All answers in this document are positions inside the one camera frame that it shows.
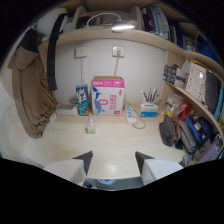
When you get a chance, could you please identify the pens in holder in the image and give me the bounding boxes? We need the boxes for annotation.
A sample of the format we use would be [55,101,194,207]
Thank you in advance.
[140,87,160,104]

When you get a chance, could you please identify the blue drink carton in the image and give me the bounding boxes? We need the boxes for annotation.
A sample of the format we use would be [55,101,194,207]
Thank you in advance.
[75,83,90,117]

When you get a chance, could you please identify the clear plastic bag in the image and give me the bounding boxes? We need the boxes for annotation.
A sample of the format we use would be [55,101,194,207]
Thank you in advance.
[165,93,184,116]

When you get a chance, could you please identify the white desk lamp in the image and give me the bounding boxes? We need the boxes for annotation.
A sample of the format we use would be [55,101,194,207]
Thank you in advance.
[85,12,139,33]

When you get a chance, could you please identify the black strap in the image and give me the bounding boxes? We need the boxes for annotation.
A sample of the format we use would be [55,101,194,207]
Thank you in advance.
[46,12,69,93]

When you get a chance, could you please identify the brown hanging coat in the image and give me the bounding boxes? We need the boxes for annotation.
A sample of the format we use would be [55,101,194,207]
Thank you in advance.
[7,28,59,139]

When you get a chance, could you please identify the blue and white tissue box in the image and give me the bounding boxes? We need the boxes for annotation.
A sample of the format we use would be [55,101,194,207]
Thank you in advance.
[139,102,159,118]

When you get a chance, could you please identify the dark patterned small box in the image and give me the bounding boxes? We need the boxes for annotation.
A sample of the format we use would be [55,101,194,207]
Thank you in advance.
[162,63,179,85]

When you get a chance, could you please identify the white wall socket with plug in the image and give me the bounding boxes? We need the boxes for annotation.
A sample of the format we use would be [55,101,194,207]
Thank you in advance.
[112,45,125,58]

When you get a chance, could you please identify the row of books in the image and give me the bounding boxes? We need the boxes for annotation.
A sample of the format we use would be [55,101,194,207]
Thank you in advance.
[139,4,185,49]

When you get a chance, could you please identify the pink and white carton box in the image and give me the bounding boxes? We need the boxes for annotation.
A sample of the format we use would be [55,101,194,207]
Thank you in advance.
[90,75,126,117]

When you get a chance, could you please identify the white flat tray box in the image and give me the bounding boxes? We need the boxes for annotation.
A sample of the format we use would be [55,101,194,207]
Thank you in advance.
[55,102,79,117]

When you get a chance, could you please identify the blue backpack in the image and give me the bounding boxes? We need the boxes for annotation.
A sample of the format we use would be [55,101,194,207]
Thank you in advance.
[177,114,214,155]

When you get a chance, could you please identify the dark grey pouch bag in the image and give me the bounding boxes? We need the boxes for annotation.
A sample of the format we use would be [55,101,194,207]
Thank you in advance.
[158,114,182,148]

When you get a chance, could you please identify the white power strip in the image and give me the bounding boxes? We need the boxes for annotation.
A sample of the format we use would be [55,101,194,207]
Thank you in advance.
[124,104,138,127]

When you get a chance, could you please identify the wooden shelf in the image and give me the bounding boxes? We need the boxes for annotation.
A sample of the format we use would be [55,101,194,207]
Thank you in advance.
[37,0,224,134]

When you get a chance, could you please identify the small clear liquid bottle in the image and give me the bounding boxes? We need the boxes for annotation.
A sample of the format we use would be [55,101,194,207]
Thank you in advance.
[86,113,97,135]

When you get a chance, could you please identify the white printed box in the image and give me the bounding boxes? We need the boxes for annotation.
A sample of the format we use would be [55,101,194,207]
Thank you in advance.
[184,61,209,103]

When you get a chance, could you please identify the white wall switch plate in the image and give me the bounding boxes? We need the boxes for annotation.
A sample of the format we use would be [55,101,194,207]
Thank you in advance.
[74,46,89,59]

